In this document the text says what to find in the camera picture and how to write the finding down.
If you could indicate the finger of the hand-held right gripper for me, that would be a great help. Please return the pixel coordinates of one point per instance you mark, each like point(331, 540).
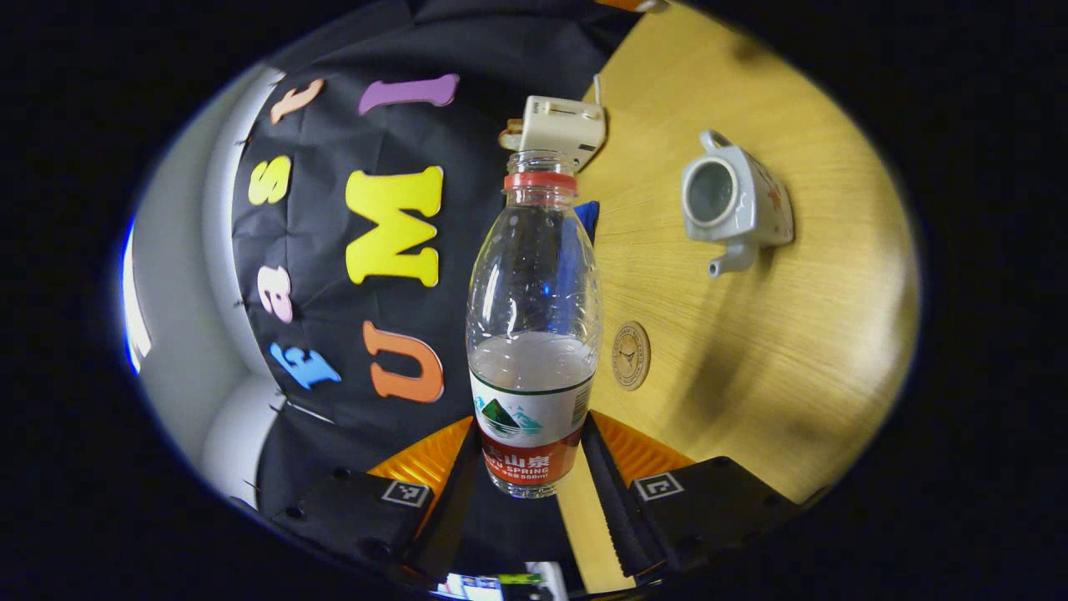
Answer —
point(630, 4)

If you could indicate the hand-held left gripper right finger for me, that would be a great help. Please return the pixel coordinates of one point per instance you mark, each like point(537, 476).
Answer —
point(622, 509)

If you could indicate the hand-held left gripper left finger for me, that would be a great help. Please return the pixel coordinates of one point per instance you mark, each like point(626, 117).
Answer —
point(455, 509)

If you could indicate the round wooden coaster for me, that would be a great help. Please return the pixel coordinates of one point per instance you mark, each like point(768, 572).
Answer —
point(631, 356)

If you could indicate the clear plastic water bottle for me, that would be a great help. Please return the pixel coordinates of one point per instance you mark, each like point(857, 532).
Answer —
point(530, 376)

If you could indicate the white ceramic teacup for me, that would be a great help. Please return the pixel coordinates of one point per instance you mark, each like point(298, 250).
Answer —
point(751, 209)

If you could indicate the white side table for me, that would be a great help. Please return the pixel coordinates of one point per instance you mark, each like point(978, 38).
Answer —
point(552, 578)

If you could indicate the white toaster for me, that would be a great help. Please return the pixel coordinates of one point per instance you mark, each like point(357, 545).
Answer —
point(563, 125)

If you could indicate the pale bread slice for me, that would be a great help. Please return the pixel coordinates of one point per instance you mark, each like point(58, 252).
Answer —
point(510, 142)

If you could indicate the blue towel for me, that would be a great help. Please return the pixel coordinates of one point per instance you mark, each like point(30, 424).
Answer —
point(588, 219)

